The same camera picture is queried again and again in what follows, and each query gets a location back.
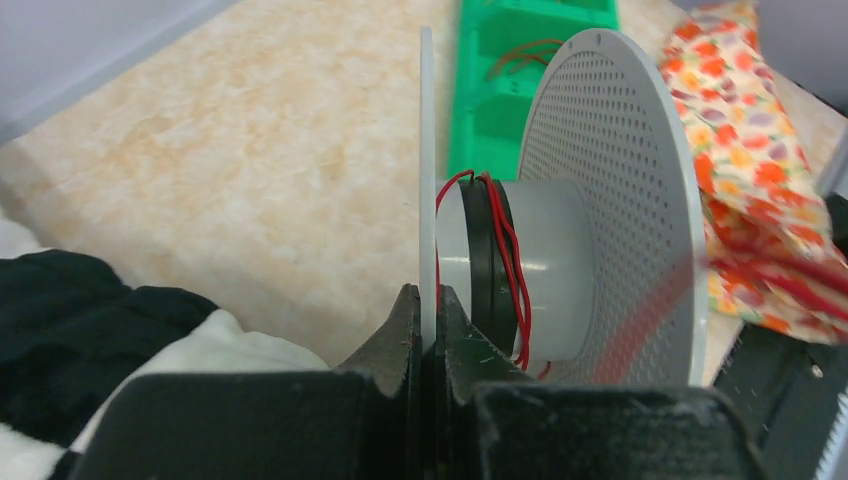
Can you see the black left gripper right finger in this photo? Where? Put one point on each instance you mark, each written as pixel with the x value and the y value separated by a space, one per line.
pixel 492 421

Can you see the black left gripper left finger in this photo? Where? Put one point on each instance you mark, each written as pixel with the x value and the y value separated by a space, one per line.
pixel 360 420

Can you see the grey perforated cable spool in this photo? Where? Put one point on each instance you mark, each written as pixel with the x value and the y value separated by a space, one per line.
pixel 608 220

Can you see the black white checkered pillow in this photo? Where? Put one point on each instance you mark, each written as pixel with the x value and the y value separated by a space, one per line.
pixel 73 334

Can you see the floral orange cloth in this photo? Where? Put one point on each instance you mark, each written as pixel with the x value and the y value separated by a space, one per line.
pixel 772 260

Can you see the green plastic bin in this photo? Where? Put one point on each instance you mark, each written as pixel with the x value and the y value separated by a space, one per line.
pixel 503 50

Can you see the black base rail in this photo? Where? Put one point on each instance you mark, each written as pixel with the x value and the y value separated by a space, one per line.
pixel 786 391

